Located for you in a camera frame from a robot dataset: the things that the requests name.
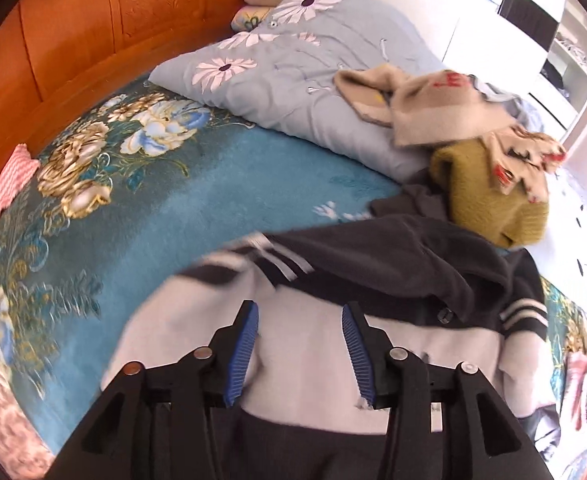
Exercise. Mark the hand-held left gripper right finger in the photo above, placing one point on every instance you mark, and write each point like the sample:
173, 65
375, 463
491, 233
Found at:
357, 345

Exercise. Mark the black and white jacket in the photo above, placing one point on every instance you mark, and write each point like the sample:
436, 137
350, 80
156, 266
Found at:
388, 260

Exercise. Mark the yellow floral pillow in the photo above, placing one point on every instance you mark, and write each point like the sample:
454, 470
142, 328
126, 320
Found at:
248, 17

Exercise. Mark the white dotted sheet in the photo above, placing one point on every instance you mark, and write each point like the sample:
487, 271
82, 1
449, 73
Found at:
581, 220

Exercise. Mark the wooden headboard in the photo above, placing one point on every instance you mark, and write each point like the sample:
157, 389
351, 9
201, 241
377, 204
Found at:
83, 25

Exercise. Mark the white wardrobe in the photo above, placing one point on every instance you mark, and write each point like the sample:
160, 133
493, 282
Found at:
523, 25

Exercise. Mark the olive green knit sweater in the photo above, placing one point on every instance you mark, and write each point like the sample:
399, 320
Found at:
493, 195

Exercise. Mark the light blue floral quilt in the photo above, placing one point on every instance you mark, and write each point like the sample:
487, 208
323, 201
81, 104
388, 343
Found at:
293, 70

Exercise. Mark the red checkered cloth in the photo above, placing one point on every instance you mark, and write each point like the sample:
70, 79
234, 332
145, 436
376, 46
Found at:
8, 185

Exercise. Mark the teal floral bed blanket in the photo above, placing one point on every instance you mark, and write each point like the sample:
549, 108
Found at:
138, 210

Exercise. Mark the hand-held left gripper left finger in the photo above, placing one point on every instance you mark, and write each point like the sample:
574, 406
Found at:
243, 345

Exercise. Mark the beige printed garment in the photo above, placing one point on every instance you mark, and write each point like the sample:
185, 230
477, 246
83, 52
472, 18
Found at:
438, 105

